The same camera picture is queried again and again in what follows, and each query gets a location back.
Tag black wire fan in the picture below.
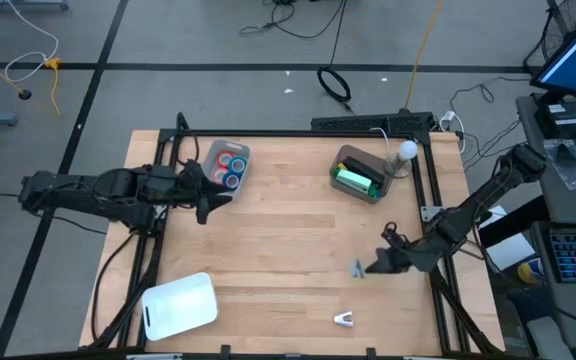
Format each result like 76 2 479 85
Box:
523 0 576 76

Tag yellow and blue object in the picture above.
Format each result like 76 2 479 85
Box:
516 258 544 287

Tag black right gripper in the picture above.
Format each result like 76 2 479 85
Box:
365 222 442 275

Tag thin black cable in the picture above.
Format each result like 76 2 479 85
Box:
316 0 353 112

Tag white power adapter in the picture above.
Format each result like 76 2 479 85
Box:
439 109 465 155

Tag white bulb lamp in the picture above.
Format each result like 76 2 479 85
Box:
385 139 419 180

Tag black perforated power strip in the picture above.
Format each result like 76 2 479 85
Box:
310 111 437 135

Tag silver staple remover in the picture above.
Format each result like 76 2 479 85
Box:
332 310 356 329

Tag silver metal bracket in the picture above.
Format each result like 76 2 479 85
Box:
420 205 442 224

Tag short yellow cable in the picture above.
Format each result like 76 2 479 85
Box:
42 56 64 117

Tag white floor cable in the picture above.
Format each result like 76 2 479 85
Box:
3 0 61 84

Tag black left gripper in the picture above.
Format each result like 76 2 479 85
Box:
177 160 233 225

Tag thick yellow cable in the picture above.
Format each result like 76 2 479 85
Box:
403 0 444 114

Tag black mini computer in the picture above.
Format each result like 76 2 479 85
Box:
533 101 576 141

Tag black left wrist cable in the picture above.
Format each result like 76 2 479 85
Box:
176 133 201 169

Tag teal blue tape roll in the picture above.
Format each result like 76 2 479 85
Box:
228 155 250 176

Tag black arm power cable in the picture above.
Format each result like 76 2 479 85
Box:
90 230 142 346

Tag mint green stapler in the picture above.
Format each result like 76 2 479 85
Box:
335 168 373 196

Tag grey translucent storage bin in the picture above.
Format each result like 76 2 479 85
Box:
328 144 395 205

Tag grey keyboard desk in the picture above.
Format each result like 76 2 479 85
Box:
530 219 576 351

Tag white plastic cutting board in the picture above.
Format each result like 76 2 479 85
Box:
140 271 219 343

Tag black stapler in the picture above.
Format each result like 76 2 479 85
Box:
342 156 387 187

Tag looped black floor cable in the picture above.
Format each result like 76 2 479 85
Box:
239 0 348 40

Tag black aluminium table frame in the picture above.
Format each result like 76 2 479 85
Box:
87 112 507 360

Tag yellow rod with black tip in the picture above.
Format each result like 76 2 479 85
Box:
0 42 33 101

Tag white plastic storage bin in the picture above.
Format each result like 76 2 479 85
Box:
201 139 252 204

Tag grey cart base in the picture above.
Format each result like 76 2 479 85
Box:
0 0 70 13

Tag white paper sheet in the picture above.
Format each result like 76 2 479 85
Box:
482 204 538 272

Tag clear plastic bag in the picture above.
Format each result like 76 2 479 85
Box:
542 138 576 193

